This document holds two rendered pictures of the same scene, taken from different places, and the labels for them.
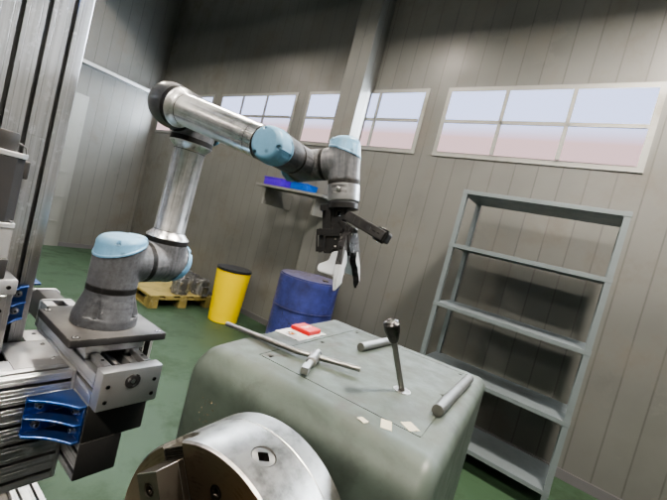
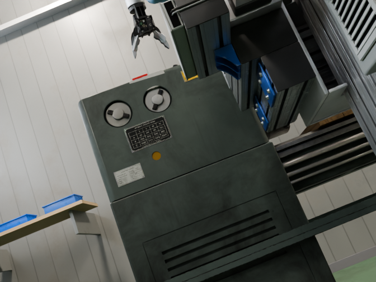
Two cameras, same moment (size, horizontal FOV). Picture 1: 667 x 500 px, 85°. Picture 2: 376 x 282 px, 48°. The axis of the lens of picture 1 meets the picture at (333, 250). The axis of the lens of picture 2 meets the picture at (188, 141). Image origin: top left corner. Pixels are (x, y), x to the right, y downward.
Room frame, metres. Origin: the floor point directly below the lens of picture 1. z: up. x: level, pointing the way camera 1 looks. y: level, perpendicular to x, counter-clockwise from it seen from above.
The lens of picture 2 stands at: (1.73, 1.28, 0.60)
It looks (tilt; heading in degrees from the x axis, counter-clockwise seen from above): 15 degrees up; 236
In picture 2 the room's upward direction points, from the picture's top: 22 degrees counter-clockwise
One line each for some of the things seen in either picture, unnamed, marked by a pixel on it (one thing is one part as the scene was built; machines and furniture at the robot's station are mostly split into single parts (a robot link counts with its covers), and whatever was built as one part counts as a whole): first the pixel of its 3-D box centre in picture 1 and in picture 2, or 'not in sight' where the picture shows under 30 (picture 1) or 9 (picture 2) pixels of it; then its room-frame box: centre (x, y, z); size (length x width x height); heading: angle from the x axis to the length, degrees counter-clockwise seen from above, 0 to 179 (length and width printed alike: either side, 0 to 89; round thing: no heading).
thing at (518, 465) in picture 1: (504, 334); not in sight; (2.92, -1.51, 1.07); 1.11 x 0.47 x 2.14; 54
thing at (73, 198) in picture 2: not in sight; (64, 206); (0.65, -2.63, 1.45); 0.32 x 0.22 x 0.10; 144
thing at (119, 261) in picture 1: (120, 259); not in sight; (0.94, 0.53, 1.33); 0.13 x 0.12 x 0.14; 158
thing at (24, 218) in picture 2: not in sight; (18, 225); (1.02, -2.90, 1.45); 0.30 x 0.21 x 0.10; 144
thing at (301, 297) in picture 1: (300, 319); not in sight; (3.98, 0.17, 0.50); 0.70 x 0.67 x 1.00; 144
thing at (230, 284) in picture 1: (228, 294); not in sight; (4.88, 1.22, 0.36); 0.47 x 0.46 x 0.73; 54
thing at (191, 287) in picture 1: (162, 281); not in sight; (5.35, 2.34, 0.20); 1.39 x 0.99 x 0.39; 54
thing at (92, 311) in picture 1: (108, 302); not in sight; (0.93, 0.53, 1.21); 0.15 x 0.15 x 0.10
